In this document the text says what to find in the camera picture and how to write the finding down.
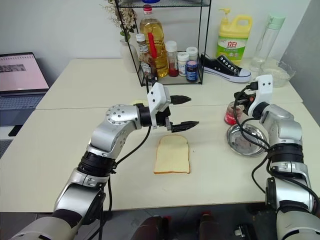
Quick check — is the large cooking oil bottle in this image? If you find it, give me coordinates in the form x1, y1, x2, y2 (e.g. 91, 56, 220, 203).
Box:
139, 4, 169, 79

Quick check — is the yellow dish soap bottle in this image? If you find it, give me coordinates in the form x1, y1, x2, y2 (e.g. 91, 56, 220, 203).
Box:
215, 7, 253, 67

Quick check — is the black and white sneaker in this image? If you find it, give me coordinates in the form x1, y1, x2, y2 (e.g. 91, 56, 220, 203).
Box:
199, 52, 252, 84

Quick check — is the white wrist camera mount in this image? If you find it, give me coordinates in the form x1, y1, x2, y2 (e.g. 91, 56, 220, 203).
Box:
247, 74, 274, 117
146, 82, 173, 128

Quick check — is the brown ketchup bottle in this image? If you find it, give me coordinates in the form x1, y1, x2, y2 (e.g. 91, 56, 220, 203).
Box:
135, 33, 159, 79

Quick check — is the dried flower bunch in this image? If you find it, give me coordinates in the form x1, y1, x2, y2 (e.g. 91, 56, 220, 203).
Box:
99, 0, 139, 44

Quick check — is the small red sauce bottle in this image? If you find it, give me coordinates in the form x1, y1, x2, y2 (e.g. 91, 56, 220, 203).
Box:
165, 40, 180, 78

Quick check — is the white bread slice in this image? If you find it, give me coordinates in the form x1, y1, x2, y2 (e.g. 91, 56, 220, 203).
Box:
153, 134, 192, 176

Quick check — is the grey open laptop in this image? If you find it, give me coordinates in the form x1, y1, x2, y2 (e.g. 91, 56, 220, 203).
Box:
0, 51, 51, 111

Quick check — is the white flower vase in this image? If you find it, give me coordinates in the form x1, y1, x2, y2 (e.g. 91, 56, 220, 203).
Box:
119, 37, 140, 74

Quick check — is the clear glass bowl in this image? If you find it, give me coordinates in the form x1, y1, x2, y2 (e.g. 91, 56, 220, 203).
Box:
259, 59, 296, 88

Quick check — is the white lidded jar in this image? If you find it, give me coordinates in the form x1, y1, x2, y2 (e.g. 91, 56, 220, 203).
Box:
185, 46, 199, 62

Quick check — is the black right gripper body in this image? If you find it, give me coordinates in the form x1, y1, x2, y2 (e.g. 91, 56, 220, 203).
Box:
239, 92, 255, 117

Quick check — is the round steel plate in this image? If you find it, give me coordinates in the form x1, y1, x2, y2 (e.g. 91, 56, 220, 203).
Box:
226, 123, 269, 157

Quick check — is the dark blue jar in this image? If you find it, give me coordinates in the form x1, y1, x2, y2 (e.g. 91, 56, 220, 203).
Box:
185, 60, 199, 82

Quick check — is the black wire shelf rack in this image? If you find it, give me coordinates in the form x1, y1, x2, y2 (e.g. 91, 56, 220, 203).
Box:
114, 0, 212, 87

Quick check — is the clear bottle green cap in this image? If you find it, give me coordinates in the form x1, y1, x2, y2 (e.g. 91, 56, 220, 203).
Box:
249, 13, 286, 74

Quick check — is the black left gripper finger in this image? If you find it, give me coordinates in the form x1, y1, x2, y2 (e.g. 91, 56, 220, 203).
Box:
171, 120, 200, 133
171, 94, 192, 106

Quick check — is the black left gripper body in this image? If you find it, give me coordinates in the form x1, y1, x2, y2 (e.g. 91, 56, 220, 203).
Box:
156, 106, 175, 132

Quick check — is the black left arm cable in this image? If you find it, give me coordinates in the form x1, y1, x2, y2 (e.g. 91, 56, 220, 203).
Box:
98, 76, 158, 240

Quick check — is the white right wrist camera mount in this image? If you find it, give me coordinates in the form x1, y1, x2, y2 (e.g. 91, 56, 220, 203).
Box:
247, 74, 274, 117

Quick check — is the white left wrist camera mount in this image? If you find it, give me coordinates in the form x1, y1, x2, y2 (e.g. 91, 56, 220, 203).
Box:
146, 82, 173, 128

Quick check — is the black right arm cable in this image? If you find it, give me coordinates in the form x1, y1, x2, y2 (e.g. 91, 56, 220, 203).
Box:
233, 81, 320, 208

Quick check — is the white plastic jar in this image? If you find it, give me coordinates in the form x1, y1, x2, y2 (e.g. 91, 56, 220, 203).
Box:
176, 51, 190, 77

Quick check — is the red jam jar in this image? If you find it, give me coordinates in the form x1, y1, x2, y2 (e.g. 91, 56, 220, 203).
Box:
224, 101, 245, 126

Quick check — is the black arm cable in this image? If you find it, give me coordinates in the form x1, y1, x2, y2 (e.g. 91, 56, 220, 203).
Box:
98, 76, 158, 240
233, 81, 320, 208

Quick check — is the small black white object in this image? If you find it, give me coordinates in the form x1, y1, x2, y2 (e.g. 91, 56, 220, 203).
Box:
234, 224, 251, 238

